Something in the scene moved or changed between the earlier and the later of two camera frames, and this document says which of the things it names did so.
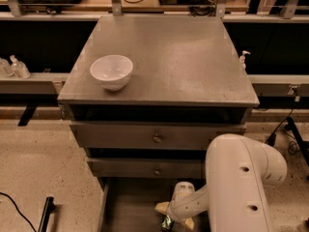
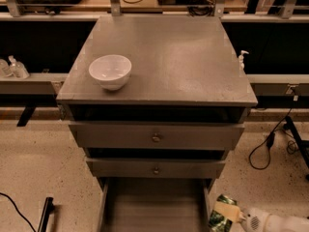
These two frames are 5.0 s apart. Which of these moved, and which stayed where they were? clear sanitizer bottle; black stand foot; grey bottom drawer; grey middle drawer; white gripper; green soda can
Moved: white gripper; green soda can
Stayed: clear sanitizer bottle; black stand foot; grey middle drawer; grey bottom drawer
